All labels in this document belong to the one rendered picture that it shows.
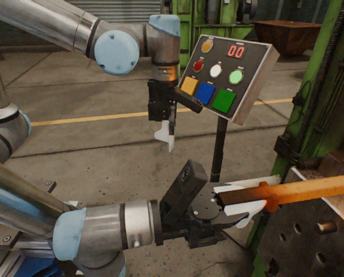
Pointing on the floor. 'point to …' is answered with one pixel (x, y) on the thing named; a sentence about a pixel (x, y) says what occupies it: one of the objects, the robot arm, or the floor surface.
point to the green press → (210, 21)
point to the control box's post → (218, 148)
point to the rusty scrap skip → (287, 35)
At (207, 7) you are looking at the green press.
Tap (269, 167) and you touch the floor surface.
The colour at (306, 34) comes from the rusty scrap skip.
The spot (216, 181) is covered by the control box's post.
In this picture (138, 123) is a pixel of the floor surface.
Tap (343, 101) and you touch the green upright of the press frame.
